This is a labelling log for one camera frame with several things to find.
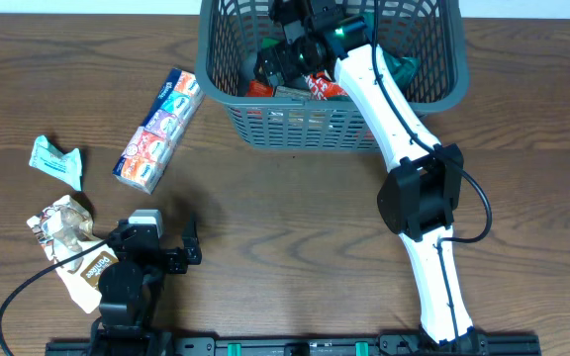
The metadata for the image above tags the teal wet wipes packet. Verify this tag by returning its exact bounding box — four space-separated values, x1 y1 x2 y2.
29 135 83 192

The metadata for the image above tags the colourful tissue multipack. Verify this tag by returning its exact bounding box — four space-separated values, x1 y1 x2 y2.
112 68 204 194

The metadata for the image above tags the beige brown snack pouch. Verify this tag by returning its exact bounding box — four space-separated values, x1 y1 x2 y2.
27 195 118 313

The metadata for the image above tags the green coffee sachet bag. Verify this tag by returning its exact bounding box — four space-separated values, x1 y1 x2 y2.
259 12 421 103

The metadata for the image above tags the grey plastic lattice basket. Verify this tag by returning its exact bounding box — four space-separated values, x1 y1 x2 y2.
196 0 469 151

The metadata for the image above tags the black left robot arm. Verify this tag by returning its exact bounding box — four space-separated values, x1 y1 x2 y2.
86 210 202 356

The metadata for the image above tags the red spaghetti packet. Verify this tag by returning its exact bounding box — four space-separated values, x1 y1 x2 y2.
243 78 375 139

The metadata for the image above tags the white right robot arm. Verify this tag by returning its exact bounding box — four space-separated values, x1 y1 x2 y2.
254 1 473 347

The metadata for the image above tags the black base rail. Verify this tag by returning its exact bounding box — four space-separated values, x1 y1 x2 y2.
45 332 542 356

